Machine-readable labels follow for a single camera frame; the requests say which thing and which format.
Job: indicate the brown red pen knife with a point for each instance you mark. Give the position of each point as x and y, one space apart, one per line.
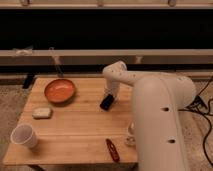
113 151

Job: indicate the white ceramic cup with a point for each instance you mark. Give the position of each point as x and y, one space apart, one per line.
24 135

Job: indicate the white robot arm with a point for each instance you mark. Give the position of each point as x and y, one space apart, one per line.
156 99

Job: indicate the white sponge block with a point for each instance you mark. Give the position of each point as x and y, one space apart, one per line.
42 113

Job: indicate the wooden table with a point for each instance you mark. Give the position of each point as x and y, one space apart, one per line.
76 132

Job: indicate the black eraser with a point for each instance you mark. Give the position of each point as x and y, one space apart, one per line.
107 102

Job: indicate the orange bowl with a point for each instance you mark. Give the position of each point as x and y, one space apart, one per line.
59 90

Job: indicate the small white bottle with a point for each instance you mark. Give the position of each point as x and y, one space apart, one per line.
130 139

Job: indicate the metal rail shelf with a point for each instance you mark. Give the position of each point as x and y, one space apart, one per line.
95 57

